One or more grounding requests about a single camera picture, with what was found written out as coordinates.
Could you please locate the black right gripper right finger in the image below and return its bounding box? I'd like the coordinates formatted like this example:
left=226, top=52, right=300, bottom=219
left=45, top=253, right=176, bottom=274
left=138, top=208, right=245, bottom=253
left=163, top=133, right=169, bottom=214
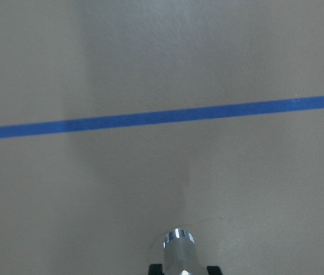
left=206, top=266, right=221, bottom=275

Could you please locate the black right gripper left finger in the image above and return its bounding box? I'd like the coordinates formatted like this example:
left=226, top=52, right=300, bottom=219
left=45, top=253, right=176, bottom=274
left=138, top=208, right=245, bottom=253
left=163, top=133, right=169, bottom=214
left=148, top=264, right=163, bottom=275

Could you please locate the chrome angle pipe fitting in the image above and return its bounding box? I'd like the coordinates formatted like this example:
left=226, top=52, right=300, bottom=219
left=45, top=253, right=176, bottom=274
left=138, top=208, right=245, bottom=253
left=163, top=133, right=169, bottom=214
left=163, top=228, right=199, bottom=274

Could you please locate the brown table mat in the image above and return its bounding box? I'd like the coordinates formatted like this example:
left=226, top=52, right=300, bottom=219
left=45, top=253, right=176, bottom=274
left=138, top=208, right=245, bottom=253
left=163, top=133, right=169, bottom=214
left=0, top=1, right=324, bottom=274

